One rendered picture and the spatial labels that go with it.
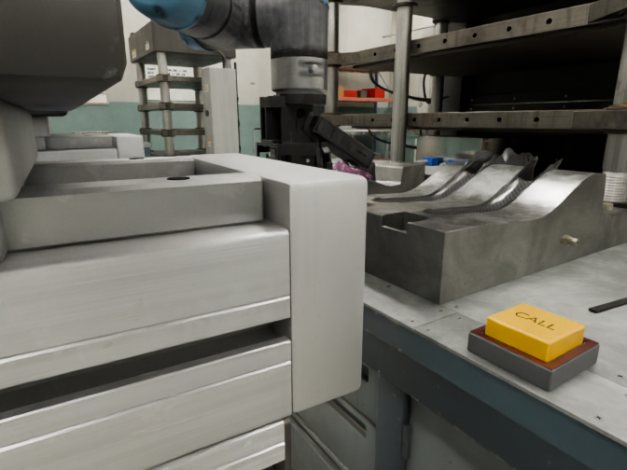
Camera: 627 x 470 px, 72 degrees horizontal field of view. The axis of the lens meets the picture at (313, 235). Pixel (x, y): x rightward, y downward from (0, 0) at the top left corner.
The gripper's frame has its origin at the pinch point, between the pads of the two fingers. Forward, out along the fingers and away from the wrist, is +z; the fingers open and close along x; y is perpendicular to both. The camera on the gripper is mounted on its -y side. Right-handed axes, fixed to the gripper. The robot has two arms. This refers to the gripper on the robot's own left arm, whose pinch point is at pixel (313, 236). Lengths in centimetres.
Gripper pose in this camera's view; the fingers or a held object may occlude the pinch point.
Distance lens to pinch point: 63.7
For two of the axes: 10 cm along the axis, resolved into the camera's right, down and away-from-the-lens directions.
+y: -8.7, 1.2, -4.7
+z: 0.0, 9.7, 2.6
